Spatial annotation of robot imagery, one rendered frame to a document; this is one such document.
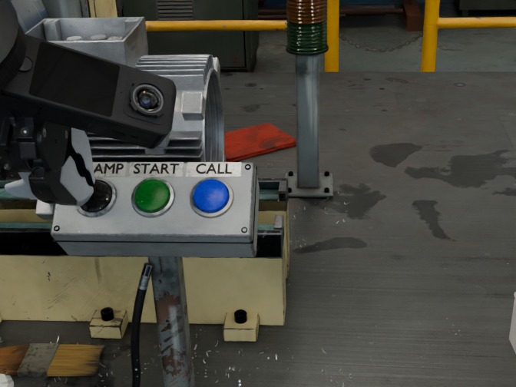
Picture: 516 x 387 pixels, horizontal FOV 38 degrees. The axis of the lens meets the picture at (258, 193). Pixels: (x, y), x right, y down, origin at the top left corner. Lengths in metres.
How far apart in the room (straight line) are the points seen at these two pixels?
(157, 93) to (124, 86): 0.02
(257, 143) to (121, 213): 0.76
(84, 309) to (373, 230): 0.43
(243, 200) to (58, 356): 0.36
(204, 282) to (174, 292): 0.20
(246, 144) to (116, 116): 0.89
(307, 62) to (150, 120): 0.65
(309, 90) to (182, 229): 0.56
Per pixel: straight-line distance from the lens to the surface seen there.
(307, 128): 1.17
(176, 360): 0.74
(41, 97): 0.49
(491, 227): 1.14
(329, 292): 0.97
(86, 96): 0.50
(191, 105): 0.79
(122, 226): 0.63
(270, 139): 1.39
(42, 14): 1.27
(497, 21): 3.21
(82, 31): 0.92
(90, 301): 0.94
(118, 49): 0.81
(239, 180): 0.63
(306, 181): 1.21
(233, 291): 0.89
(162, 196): 0.63
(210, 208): 0.62
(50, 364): 0.90
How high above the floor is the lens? 1.35
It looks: 27 degrees down
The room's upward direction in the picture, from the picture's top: 3 degrees counter-clockwise
